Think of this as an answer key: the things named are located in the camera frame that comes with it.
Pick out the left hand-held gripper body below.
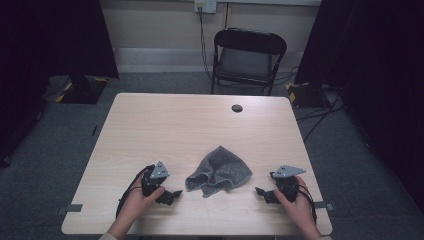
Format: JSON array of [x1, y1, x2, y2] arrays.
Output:
[[141, 161, 171, 198]]

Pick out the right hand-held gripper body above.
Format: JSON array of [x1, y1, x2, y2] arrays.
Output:
[[269, 164, 307, 204]]

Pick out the grey towel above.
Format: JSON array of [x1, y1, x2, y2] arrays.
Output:
[[184, 145, 254, 199]]

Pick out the person's right hand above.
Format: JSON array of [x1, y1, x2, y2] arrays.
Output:
[[273, 176, 318, 231]]

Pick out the person's left hand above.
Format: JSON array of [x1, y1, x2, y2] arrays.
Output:
[[117, 185, 166, 225]]

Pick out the black stand base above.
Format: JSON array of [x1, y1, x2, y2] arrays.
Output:
[[285, 81, 332, 110], [59, 74, 110, 105]]

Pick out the black folding chair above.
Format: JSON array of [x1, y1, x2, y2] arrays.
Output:
[[210, 27, 288, 97]]

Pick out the dark curtain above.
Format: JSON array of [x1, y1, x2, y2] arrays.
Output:
[[294, 0, 424, 215], [0, 0, 120, 168]]

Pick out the right hand-held gripper black cable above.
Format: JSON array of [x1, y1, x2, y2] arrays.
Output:
[[297, 184, 318, 224]]

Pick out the hand-held gripper black cable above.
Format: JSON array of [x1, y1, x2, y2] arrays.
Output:
[[297, 184, 318, 224], [115, 165, 152, 219]]

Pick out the left hand-held gripper black cable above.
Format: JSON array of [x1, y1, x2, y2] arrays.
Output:
[[115, 165, 152, 219]]

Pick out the black floor cables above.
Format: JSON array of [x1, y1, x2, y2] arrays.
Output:
[[294, 89, 348, 143]]

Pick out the black wall cable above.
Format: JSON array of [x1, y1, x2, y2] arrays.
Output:
[[198, 6, 214, 82]]

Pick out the white wall socket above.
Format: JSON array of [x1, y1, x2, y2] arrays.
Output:
[[194, 0, 218, 15]]

